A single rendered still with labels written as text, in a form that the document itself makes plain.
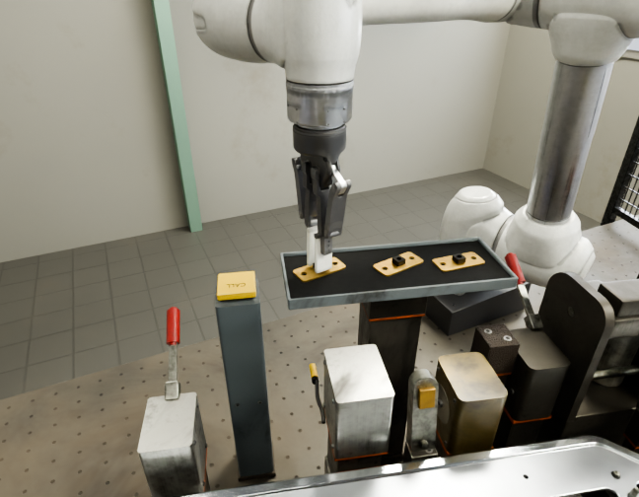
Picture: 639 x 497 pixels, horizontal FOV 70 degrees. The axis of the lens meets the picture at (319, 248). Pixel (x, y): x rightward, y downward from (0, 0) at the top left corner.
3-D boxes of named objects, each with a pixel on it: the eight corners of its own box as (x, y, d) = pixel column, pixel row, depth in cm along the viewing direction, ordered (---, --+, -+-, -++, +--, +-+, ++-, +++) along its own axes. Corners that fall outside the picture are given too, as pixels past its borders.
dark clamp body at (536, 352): (482, 517, 87) (530, 370, 67) (457, 461, 97) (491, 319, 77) (518, 511, 88) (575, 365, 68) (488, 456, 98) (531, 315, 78)
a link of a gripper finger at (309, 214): (306, 164, 66) (301, 160, 67) (304, 230, 72) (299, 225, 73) (329, 159, 67) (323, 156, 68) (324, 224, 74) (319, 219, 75)
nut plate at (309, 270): (303, 283, 73) (303, 276, 72) (291, 271, 75) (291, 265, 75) (346, 267, 76) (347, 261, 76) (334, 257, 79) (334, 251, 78)
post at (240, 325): (238, 481, 93) (212, 309, 70) (238, 449, 99) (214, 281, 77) (275, 475, 94) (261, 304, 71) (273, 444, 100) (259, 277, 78)
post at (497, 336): (451, 502, 89) (490, 347, 69) (441, 477, 93) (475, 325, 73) (475, 498, 90) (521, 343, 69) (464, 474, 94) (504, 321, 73)
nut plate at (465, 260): (442, 272, 75) (443, 266, 75) (430, 260, 78) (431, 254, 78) (486, 263, 77) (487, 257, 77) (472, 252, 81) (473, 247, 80)
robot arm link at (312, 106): (307, 89, 55) (308, 137, 58) (368, 81, 59) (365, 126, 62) (273, 76, 62) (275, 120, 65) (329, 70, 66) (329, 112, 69)
